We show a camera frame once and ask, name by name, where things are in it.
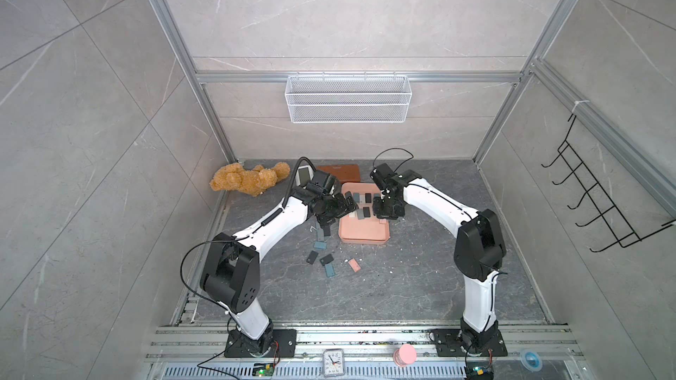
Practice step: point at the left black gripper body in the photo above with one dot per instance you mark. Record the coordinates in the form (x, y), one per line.
(336, 208)

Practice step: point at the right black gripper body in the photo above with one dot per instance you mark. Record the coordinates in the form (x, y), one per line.
(385, 209)

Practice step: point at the pink storage tray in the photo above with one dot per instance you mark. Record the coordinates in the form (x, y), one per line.
(370, 231)

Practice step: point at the black eraser pile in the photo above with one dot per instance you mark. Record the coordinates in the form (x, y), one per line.
(327, 259)
(312, 257)

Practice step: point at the teal eraser pile bottom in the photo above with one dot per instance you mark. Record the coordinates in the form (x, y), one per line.
(329, 269)

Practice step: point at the pink eraser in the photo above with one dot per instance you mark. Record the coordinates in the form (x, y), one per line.
(354, 265)

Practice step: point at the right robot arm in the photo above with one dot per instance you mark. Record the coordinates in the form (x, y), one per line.
(479, 246)

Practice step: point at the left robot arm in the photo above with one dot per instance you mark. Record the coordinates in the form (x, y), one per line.
(231, 276)

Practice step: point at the white digital clock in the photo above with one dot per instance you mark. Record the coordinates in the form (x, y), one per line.
(304, 175)

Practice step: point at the brown leather case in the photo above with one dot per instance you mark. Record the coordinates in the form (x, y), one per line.
(348, 173)

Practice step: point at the brown teddy bear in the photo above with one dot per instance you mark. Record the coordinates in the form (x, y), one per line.
(253, 182)

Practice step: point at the pink round cap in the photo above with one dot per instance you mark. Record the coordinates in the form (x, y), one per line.
(405, 355)

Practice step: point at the small analog clock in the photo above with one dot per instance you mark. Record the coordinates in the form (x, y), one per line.
(333, 363)

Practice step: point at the blue tape roll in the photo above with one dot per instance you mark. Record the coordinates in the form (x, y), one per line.
(531, 360)

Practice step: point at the white wire mesh basket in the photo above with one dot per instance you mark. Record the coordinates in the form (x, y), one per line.
(348, 99)

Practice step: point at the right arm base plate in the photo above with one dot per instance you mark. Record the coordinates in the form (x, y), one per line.
(459, 343)

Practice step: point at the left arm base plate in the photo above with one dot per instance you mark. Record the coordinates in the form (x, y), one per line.
(273, 343)

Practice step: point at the black wire hook rack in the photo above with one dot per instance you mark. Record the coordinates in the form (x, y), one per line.
(605, 209)

